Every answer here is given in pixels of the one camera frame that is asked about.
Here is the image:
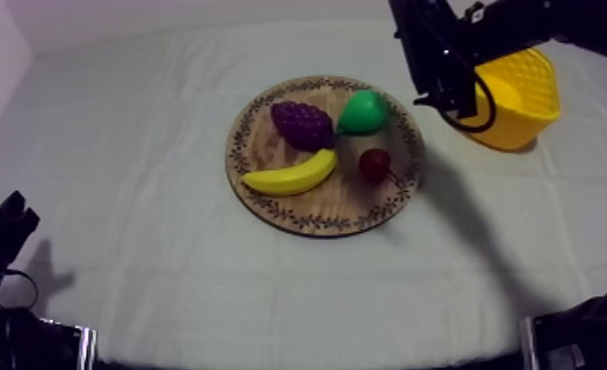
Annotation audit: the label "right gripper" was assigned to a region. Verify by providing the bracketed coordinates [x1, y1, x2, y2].
[388, 0, 482, 121]

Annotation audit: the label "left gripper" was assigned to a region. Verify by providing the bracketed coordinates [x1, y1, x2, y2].
[0, 189, 41, 282]

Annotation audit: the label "green toy pear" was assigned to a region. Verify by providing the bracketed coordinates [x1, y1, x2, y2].
[334, 90, 390, 138]

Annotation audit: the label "yellow plastic basket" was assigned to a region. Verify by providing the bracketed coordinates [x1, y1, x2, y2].
[457, 47, 563, 153]

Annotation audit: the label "round wooden board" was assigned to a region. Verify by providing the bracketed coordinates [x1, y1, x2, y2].
[224, 75, 425, 239]

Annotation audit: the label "small red fruit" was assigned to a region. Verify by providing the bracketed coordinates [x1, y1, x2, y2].
[358, 148, 401, 185]

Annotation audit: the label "purple toy grapes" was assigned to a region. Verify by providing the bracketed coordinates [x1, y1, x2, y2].
[270, 100, 336, 154]

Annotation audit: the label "yellow toy banana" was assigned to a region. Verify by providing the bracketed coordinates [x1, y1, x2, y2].
[240, 148, 338, 198]

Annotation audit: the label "black cable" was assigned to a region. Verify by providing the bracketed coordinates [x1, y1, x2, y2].
[0, 268, 40, 312]
[420, 20, 499, 135]

